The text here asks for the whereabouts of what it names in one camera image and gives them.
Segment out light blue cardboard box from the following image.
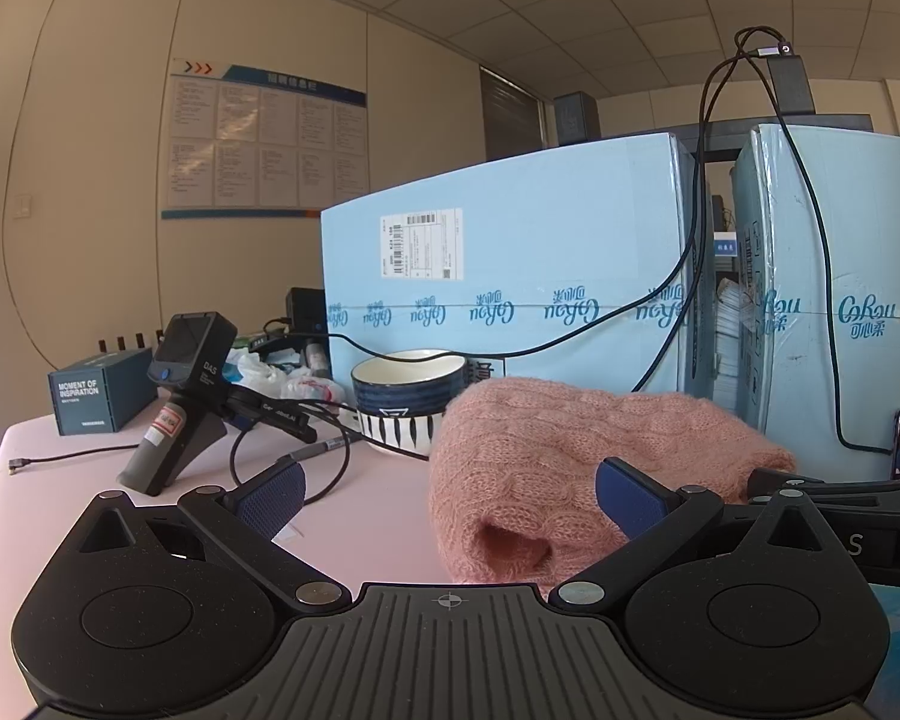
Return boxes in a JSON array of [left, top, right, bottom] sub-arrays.
[[730, 123, 900, 460], [319, 131, 703, 460]]

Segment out blue white striped bowl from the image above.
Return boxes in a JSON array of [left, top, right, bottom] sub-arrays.
[[349, 348, 470, 459]]

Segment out black power bank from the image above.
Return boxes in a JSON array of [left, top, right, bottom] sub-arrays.
[[764, 53, 819, 116]]

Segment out black phone charging cable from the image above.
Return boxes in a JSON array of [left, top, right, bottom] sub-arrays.
[[733, 25, 898, 456]]

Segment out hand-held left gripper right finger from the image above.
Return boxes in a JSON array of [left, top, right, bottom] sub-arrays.
[[547, 456, 872, 613]]

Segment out pink cable-knit sweater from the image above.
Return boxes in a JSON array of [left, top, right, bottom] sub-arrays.
[[427, 376, 797, 587]]

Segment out small black device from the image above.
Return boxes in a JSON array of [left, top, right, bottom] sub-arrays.
[[284, 286, 328, 332]]

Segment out wall notice board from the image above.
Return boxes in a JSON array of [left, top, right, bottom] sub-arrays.
[[160, 56, 371, 221]]

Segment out teal printed box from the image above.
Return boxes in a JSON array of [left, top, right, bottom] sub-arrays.
[[47, 348, 159, 438]]

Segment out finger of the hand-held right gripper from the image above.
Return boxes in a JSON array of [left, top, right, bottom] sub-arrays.
[[747, 467, 900, 503]]

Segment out white plastic bags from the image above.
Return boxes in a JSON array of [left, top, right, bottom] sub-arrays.
[[223, 348, 347, 407]]

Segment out long black cable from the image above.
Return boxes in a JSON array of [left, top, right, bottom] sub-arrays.
[[261, 25, 790, 395]]

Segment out dark window blind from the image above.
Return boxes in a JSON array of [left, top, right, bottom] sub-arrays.
[[479, 65, 549, 161]]

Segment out black marker pen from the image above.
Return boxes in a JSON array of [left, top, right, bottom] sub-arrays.
[[280, 436, 356, 463]]

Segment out black speaker box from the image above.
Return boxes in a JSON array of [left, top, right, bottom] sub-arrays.
[[553, 90, 602, 146]]

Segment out thin black usb cable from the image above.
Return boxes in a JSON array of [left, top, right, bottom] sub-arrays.
[[8, 440, 140, 478]]

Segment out looped black cable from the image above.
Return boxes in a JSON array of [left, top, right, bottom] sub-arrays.
[[228, 418, 370, 508]]

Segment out spare hand-held gripper on stand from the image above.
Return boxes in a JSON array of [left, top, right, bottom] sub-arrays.
[[115, 310, 320, 498]]

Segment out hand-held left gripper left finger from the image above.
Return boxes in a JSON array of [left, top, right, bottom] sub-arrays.
[[75, 457, 353, 613]]

